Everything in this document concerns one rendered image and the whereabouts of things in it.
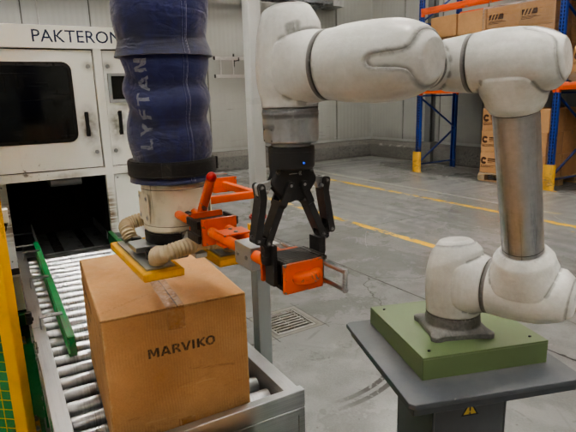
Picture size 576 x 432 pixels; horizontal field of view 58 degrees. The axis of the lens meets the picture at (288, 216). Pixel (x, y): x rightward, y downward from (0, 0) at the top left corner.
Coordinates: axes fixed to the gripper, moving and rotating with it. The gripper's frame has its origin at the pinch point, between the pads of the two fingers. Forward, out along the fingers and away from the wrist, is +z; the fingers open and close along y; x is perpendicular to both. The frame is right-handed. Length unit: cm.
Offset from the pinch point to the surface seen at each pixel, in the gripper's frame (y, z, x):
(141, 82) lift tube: 9, -32, -53
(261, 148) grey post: -164, 16, -332
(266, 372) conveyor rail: -28, 62, -69
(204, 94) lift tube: -6, -29, -51
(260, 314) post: -46, 60, -107
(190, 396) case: 2, 55, -57
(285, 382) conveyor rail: -30, 62, -60
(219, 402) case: -6, 59, -57
